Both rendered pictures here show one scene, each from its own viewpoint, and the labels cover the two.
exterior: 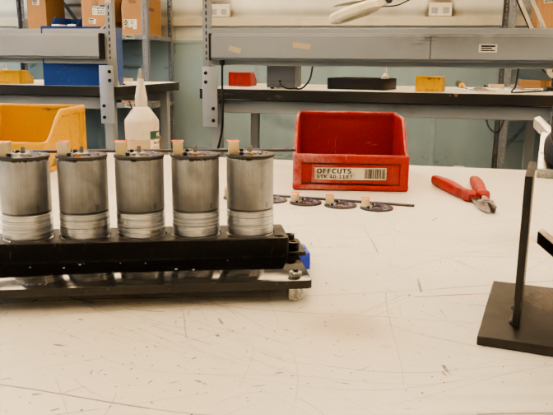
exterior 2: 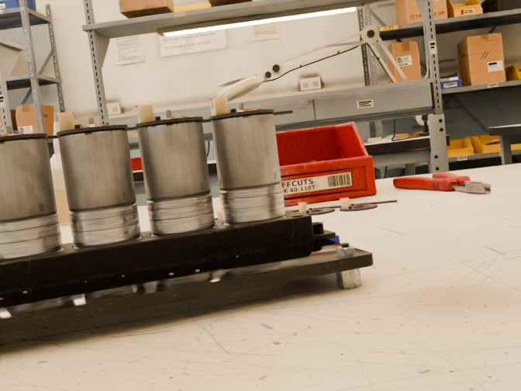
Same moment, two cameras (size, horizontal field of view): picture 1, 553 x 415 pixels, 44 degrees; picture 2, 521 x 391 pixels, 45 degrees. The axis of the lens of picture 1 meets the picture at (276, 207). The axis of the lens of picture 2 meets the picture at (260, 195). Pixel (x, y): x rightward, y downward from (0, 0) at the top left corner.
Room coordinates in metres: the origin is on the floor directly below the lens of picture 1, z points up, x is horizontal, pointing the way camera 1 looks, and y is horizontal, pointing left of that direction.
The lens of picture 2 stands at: (0.11, 0.04, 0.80)
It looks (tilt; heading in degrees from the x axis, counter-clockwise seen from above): 5 degrees down; 352
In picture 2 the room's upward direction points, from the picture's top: 7 degrees counter-clockwise
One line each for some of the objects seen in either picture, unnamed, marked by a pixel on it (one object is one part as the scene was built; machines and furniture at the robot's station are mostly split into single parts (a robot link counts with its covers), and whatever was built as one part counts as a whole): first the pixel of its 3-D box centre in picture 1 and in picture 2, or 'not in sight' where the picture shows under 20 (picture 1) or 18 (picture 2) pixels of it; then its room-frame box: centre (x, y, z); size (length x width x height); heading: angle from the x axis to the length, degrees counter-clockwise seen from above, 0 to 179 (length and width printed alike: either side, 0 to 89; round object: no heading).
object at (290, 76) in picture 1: (284, 76); not in sight; (2.80, -0.03, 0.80); 0.15 x 0.12 x 0.10; 168
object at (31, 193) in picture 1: (26, 203); not in sight; (0.33, 0.12, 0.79); 0.02 x 0.02 x 0.05
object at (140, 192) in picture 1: (140, 202); (101, 196); (0.34, 0.07, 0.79); 0.02 x 0.02 x 0.05
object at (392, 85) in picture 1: (361, 83); not in sight; (2.81, -0.34, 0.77); 0.24 x 0.16 x 0.04; 63
